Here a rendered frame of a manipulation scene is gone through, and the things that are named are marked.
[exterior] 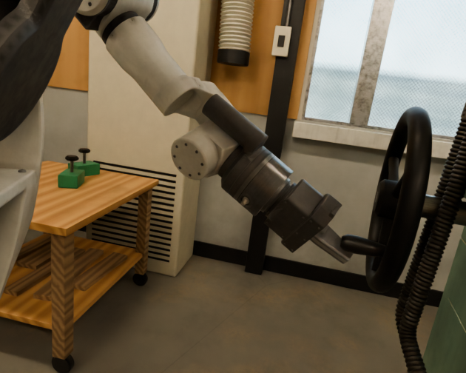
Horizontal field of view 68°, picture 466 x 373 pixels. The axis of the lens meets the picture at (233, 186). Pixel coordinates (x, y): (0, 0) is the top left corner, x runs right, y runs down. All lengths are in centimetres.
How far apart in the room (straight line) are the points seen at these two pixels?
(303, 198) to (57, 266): 85
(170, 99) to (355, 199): 150
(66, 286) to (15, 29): 100
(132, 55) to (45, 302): 103
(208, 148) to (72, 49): 182
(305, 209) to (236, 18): 133
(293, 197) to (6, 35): 36
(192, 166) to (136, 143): 125
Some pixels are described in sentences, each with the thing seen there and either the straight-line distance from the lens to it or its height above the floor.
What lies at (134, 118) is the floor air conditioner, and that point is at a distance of 172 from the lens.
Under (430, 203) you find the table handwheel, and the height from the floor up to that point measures 82.
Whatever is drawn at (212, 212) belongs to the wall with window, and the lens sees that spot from 198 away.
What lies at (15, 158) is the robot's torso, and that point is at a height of 86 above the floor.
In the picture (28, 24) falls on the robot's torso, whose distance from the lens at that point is 25.
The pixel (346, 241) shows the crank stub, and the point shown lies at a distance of 49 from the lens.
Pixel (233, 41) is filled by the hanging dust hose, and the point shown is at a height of 117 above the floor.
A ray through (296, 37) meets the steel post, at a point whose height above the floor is 123.
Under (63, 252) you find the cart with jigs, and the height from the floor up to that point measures 44.
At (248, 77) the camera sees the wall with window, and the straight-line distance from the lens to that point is 183.
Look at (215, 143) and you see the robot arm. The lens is 48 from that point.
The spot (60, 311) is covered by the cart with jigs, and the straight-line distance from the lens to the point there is 123.
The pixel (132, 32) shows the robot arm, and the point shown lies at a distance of 54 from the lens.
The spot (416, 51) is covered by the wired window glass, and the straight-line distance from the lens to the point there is 197.
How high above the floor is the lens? 94
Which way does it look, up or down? 15 degrees down
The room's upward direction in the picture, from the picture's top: 7 degrees clockwise
